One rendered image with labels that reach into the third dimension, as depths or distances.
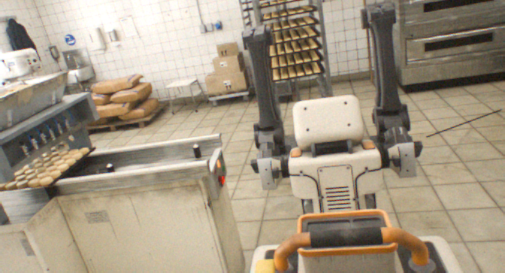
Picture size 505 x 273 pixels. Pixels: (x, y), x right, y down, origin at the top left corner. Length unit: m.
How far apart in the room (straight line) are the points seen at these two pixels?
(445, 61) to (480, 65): 0.39
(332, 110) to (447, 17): 3.63
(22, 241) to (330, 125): 1.33
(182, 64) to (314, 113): 4.97
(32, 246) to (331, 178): 1.25
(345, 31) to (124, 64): 3.60
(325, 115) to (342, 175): 0.19
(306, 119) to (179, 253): 0.96
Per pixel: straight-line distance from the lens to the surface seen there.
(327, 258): 0.93
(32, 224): 1.76
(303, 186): 1.13
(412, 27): 4.64
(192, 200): 1.60
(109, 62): 6.56
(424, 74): 4.81
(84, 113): 2.19
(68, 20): 6.80
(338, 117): 1.13
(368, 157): 1.11
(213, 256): 1.76
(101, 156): 2.03
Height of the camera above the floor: 1.52
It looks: 20 degrees down
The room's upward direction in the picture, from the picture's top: 12 degrees counter-clockwise
